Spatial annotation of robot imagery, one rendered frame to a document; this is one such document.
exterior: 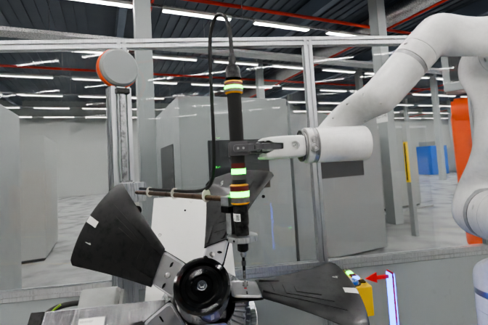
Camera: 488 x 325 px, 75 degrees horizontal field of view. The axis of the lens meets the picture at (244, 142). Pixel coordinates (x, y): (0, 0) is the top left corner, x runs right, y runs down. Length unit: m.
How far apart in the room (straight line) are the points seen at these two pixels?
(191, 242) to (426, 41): 0.86
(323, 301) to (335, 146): 0.34
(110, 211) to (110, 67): 0.67
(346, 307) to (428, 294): 1.11
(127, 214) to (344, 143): 0.55
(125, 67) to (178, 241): 0.72
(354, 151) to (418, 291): 1.17
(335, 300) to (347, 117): 0.44
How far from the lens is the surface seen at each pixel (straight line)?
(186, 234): 1.10
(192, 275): 0.74
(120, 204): 0.87
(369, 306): 1.16
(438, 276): 1.89
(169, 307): 0.76
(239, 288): 0.79
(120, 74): 1.39
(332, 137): 0.76
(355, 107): 0.86
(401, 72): 0.84
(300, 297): 0.77
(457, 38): 0.92
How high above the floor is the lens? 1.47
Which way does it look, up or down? 4 degrees up
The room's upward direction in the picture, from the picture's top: 3 degrees counter-clockwise
